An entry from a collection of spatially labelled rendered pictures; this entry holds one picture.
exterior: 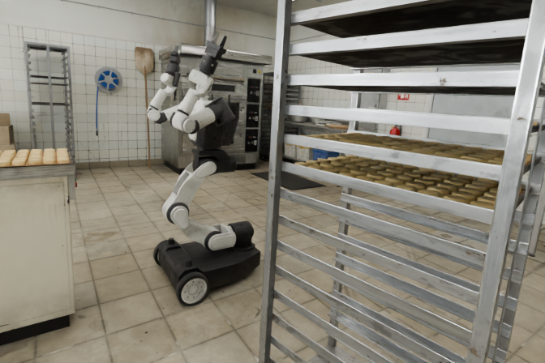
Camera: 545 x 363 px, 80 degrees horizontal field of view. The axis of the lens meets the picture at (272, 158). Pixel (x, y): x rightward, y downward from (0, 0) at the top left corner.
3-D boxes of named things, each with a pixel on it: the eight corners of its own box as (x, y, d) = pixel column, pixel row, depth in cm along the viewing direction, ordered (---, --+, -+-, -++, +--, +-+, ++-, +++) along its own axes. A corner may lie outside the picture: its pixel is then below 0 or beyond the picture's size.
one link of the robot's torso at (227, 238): (224, 237, 246) (225, 220, 244) (236, 248, 230) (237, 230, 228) (198, 242, 235) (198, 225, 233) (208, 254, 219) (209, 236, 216)
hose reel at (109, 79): (122, 134, 555) (121, 68, 535) (124, 135, 541) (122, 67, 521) (95, 134, 531) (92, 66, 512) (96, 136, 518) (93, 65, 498)
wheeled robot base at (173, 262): (235, 247, 273) (236, 209, 267) (268, 276, 231) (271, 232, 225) (157, 265, 238) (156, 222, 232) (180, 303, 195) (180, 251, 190)
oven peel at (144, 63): (140, 168, 550) (135, 45, 536) (139, 168, 554) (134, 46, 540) (158, 167, 567) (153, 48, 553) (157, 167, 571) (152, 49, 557)
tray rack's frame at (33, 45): (32, 170, 482) (22, 45, 450) (72, 168, 512) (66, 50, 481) (32, 180, 431) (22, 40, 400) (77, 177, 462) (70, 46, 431)
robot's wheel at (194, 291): (172, 279, 192) (178, 308, 198) (174, 284, 188) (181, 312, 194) (203, 266, 202) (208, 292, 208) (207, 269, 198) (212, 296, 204)
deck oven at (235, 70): (181, 179, 497) (182, 42, 462) (159, 164, 595) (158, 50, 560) (266, 171, 584) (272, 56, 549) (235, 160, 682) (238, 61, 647)
